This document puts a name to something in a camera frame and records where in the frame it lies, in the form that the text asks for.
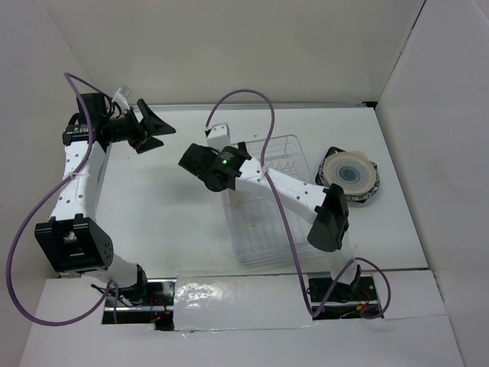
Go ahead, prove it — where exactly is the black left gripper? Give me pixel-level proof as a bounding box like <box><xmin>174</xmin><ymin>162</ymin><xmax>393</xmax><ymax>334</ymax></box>
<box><xmin>103</xmin><ymin>99</ymin><xmax>176</xmax><ymax>154</ymax></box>

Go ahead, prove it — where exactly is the orange rimmed petal pattern plate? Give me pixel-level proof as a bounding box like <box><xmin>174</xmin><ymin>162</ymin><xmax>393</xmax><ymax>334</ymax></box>
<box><xmin>228</xmin><ymin>190</ymin><xmax>258</xmax><ymax>206</ymax></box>

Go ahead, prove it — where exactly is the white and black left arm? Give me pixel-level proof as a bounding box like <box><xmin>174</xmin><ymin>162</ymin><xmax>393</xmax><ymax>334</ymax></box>
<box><xmin>34</xmin><ymin>93</ymin><xmax>176</xmax><ymax>305</ymax></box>

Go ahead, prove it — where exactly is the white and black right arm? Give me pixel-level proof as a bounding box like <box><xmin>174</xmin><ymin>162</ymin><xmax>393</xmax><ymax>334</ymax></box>
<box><xmin>179</xmin><ymin>142</ymin><xmax>361</xmax><ymax>300</ymax></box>

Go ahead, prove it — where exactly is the silver taped front panel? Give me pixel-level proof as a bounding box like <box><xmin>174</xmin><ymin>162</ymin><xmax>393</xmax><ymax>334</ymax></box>
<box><xmin>173</xmin><ymin>275</ymin><xmax>313</xmax><ymax>332</ymax></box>

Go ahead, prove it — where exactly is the cream plate with blue centre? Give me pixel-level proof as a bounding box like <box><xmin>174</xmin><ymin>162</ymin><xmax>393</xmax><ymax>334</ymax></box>
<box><xmin>319</xmin><ymin>152</ymin><xmax>376</xmax><ymax>196</ymax></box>

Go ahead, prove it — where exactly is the blue and white patterned plate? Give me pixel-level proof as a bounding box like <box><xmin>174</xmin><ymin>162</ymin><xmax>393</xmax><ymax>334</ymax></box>
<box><xmin>325</xmin><ymin>167</ymin><xmax>381</xmax><ymax>203</ymax></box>

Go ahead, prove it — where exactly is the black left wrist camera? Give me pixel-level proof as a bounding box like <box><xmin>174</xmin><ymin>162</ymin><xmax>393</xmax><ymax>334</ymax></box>
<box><xmin>81</xmin><ymin>93</ymin><xmax>110</xmax><ymax>127</ymax></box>

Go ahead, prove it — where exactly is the white wire dish rack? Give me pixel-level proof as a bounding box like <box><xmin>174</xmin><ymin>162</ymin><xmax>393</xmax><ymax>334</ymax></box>
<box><xmin>222</xmin><ymin>135</ymin><xmax>313</xmax><ymax>266</ymax></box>

